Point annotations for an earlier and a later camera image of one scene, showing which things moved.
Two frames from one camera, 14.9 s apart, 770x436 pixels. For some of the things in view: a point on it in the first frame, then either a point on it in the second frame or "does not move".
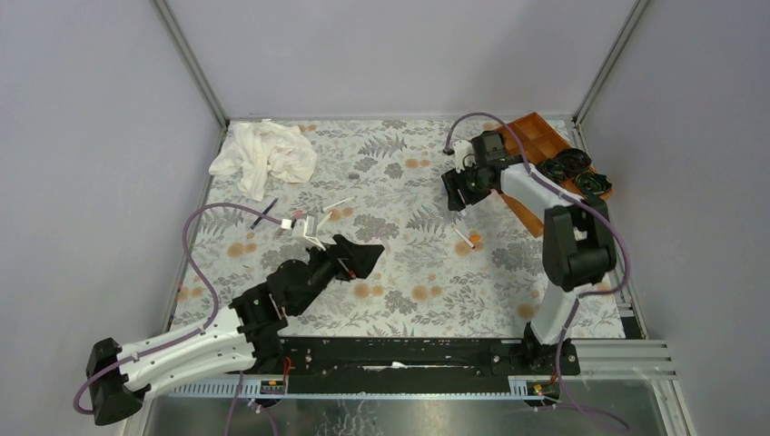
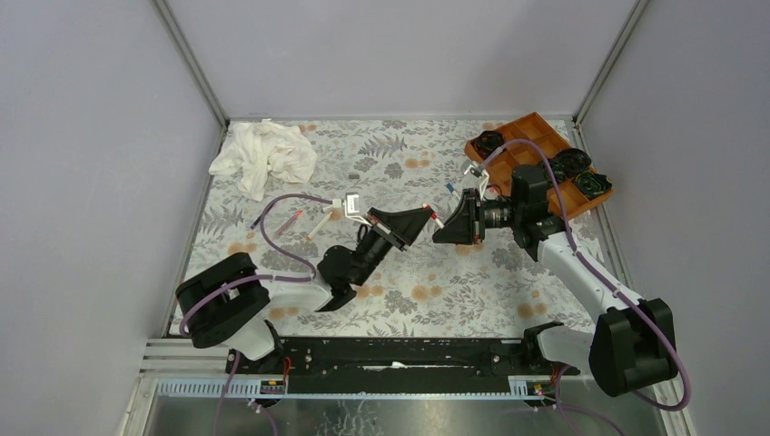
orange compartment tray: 540,142 does not move
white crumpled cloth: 261,150 does not move
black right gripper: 453,182 -> 467,224
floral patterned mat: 476,272 does not move
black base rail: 391,364 does not move
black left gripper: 350,262 -> 403,228
